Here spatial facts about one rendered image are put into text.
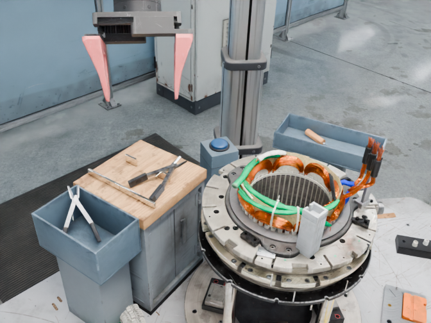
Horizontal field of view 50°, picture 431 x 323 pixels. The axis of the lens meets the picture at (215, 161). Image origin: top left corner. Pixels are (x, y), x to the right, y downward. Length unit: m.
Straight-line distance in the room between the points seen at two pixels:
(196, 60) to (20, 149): 1.23
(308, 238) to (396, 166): 2.33
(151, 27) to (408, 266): 0.94
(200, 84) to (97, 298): 2.39
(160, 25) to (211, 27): 2.55
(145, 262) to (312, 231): 0.37
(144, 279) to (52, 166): 1.96
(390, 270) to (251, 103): 0.55
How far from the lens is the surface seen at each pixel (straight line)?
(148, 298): 1.04
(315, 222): 0.73
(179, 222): 1.00
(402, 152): 3.22
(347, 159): 1.11
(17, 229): 2.51
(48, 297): 1.16
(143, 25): 0.56
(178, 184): 0.95
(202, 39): 3.08
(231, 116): 1.27
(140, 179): 0.94
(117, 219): 0.92
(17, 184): 2.82
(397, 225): 1.39
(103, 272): 0.87
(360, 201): 0.90
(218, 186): 0.90
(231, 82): 1.22
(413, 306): 1.17
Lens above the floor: 1.66
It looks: 36 degrees down
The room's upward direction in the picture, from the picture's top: 2 degrees clockwise
